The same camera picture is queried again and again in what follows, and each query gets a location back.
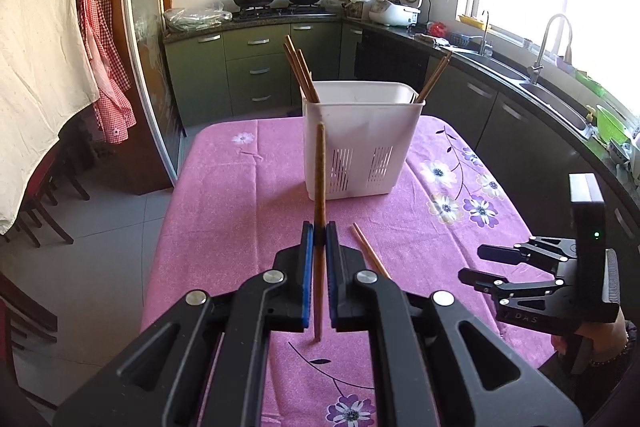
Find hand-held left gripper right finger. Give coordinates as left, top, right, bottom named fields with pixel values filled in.
left=325, top=221, right=583, bottom=427

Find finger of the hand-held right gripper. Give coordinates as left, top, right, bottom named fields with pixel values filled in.
left=477, top=236, right=576, bottom=265
left=457, top=268, right=568, bottom=303

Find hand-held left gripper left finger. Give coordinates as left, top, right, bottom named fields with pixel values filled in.
left=52, top=221, right=318, bottom=427

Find white plastic utensil basket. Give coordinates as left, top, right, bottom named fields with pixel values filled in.
left=300, top=81, right=427, bottom=202

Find person's right hand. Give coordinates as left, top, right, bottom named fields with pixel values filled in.
left=582, top=309, right=629, bottom=360

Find pink floral tablecloth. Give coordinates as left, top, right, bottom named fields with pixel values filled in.
left=140, top=114, right=561, bottom=427

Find green plastic colander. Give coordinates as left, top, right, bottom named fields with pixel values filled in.
left=595, top=104, right=632, bottom=142

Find steel sink basin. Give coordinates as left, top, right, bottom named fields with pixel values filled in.
left=520, top=79, right=593, bottom=138
left=450, top=47, right=528, bottom=80

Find dark base cabinet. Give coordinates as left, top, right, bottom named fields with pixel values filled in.
left=340, top=24, right=640, bottom=258

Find green plastic container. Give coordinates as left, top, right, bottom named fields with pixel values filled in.
left=575, top=69, right=608, bottom=98

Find tall arched steel faucet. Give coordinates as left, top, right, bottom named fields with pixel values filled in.
left=527, top=13, right=573, bottom=85

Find green base cabinet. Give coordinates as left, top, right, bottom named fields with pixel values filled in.
left=164, top=21, right=343, bottom=128

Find small steel faucet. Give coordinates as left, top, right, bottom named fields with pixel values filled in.
left=479, top=11, right=493, bottom=56

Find black gas stove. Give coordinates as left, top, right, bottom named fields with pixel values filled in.
left=232, top=6, right=337, bottom=22

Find dark granite countertop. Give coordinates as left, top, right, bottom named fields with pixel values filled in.
left=162, top=9, right=640, bottom=208

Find dark wooden chair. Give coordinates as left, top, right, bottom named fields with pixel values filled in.
left=0, top=272, right=58, bottom=408
left=0, top=142, right=91, bottom=248

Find white lined bin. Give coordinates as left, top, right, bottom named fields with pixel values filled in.
left=344, top=0, right=377, bottom=18

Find white rice cooker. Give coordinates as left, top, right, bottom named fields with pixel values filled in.
left=369, top=0, right=431, bottom=28

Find clear plastic bag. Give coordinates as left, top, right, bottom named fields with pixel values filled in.
left=162, top=3, right=233, bottom=32

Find glass sliding door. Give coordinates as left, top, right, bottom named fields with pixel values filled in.
left=122, top=0, right=188, bottom=178

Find red checked apron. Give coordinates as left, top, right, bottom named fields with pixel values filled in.
left=75, top=0, right=137, bottom=144

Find white hanging cloth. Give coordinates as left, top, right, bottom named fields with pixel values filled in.
left=0, top=0, right=101, bottom=235

